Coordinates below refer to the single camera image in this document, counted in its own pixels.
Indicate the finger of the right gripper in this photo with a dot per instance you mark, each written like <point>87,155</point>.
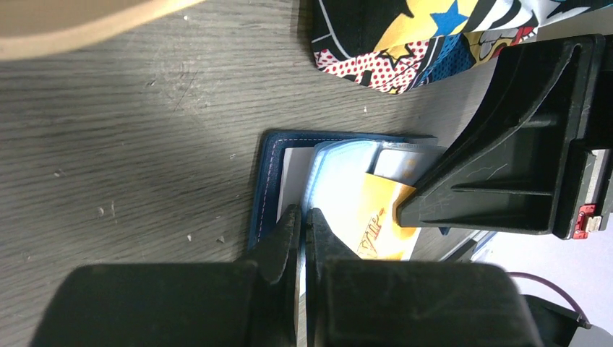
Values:
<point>504,172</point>

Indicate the yellow VIP credit card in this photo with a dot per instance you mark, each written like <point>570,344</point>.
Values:
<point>366,221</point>

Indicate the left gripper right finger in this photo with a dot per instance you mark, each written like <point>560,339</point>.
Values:
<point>356,302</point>

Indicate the navy blue card holder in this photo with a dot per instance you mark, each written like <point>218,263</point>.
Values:
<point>313,169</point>

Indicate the colourful comic print garment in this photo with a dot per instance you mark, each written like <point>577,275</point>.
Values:
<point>396,46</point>

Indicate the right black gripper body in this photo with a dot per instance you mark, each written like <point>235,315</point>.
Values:
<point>586,199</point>

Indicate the white credit card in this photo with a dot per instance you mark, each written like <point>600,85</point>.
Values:
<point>406,166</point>

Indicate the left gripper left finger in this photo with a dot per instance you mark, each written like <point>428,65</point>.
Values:
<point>252,301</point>

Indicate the beige oval tray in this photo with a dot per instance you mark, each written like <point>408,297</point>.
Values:
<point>31,29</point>

